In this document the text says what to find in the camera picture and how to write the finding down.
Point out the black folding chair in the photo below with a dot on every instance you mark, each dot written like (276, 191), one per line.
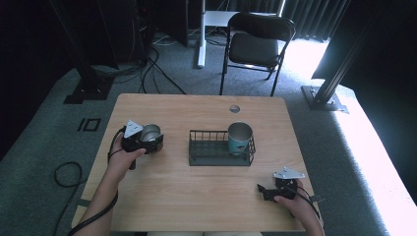
(254, 49)

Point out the dark equipment rack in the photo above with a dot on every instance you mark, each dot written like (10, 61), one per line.
(160, 23)

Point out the round table grommet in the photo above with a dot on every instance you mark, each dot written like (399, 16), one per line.
(234, 108)

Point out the person's right hand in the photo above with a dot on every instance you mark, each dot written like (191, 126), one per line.
(300, 206)

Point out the teal metal cup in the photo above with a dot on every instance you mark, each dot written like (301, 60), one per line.
(240, 139)

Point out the brown metal cup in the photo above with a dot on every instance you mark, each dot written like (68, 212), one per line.
(150, 131)

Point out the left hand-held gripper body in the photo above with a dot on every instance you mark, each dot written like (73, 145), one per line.
(132, 141)

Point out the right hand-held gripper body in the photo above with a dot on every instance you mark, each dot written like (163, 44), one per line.
(287, 187)

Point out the black metal stand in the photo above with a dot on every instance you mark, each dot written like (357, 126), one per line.
(323, 95)
(88, 85)

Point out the person's left hand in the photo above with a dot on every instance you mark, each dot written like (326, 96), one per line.
(122, 162)

